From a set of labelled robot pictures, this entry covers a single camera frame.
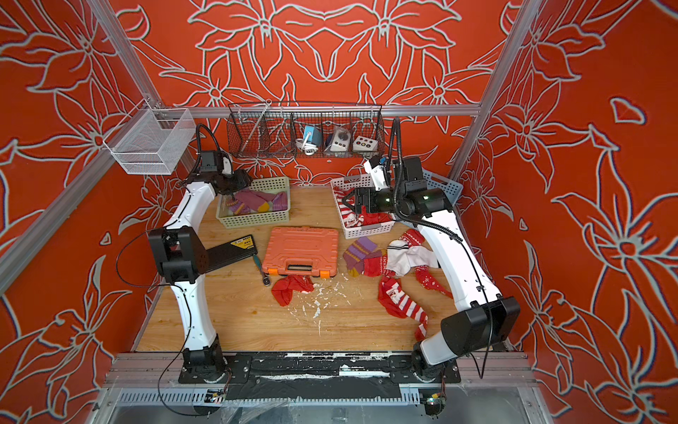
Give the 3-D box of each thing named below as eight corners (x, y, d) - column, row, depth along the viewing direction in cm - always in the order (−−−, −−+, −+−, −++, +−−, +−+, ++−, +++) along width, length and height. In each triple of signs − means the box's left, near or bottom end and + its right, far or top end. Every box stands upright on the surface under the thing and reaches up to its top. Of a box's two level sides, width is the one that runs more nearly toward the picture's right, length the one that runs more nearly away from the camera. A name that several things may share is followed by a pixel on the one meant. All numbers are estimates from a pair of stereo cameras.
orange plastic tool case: (260, 278, 92) (256, 272, 89) (269, 233, 105) (266, 226, 101) (338, 278, 92) (338, 272, 88) (338, 233, 104) (338, 226, 101)
